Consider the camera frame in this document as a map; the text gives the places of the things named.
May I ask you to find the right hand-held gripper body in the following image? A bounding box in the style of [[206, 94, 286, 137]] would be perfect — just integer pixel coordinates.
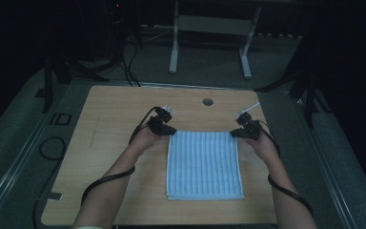
[[234, 101, 263, 140]]

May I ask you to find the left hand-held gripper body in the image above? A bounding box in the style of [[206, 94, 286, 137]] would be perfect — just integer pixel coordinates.
[[146, 104, 176, 136]]

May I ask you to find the blue striped towel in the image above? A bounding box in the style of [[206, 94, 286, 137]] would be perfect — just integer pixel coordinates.
[[166, 130, 246, 201]]

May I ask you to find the person's left hand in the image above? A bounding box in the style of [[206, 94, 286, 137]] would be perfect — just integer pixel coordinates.
[[128, 124, 165, 154]]

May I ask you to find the person's right hand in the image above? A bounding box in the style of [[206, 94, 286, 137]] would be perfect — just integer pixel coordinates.
[[241, 133, 280, 164]]

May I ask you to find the black metal stand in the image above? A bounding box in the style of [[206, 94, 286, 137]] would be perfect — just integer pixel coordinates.
[[254, 41, 332, 129], [34, 53, 111, 115]]

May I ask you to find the dark equipment rack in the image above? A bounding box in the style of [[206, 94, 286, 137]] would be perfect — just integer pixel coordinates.
[[106, 0, 144, 65]]

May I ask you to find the black floor cable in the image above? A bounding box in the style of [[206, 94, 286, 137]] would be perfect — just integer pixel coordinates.
[[127, 41, 142, 88], [120, 53, 135, 88]]

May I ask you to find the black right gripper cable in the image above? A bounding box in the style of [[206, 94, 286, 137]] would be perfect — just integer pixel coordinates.
[[255, 119, 315, 219]]

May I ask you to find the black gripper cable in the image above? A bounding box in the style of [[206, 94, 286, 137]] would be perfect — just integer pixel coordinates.
[[255, 119, 315, 219], [31, 106, 158, 229]]

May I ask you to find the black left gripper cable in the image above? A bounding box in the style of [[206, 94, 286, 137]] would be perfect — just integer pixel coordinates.
[[31, 106, 158, 229]]

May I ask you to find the metal floor rail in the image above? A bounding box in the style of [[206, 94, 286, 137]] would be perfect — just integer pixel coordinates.
[[294, 94, 358, 229], [0, 94, 65, 223]]

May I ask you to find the white metal desk frame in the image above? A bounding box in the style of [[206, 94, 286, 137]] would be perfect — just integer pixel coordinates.
[[169, 0, 263, 80]]

